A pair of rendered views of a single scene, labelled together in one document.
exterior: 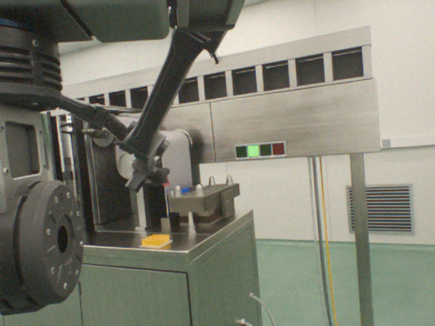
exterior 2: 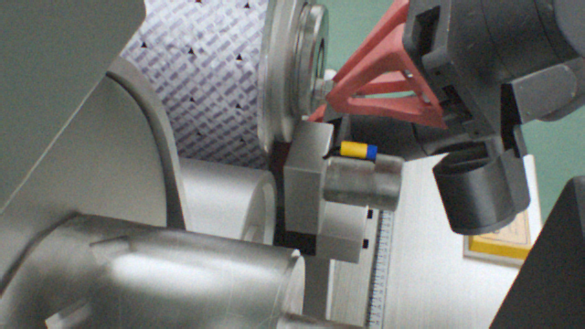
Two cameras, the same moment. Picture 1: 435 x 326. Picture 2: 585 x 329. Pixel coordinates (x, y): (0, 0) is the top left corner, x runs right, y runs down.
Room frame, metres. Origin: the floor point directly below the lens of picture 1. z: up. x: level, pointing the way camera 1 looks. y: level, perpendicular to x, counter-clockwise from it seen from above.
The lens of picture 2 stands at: (1.52, 0.59, 1.47)
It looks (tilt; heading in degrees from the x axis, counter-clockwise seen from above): 46 degrees down; 257
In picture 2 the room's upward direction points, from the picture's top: straight up
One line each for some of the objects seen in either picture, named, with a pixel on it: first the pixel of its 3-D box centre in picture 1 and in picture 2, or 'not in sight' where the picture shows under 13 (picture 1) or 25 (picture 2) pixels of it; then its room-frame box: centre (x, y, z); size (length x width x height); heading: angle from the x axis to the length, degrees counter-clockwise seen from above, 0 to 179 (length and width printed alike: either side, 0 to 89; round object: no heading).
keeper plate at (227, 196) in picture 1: (228, 202); not in sight; (1.50, -0.03, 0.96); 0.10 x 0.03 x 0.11; 155
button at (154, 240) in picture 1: (155, 240); (498, 228); (1.18, 0.24, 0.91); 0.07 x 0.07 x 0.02; 65
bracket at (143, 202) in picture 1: (140, 193); (326, 270); (1.43, 0.34, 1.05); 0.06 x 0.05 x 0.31; 155
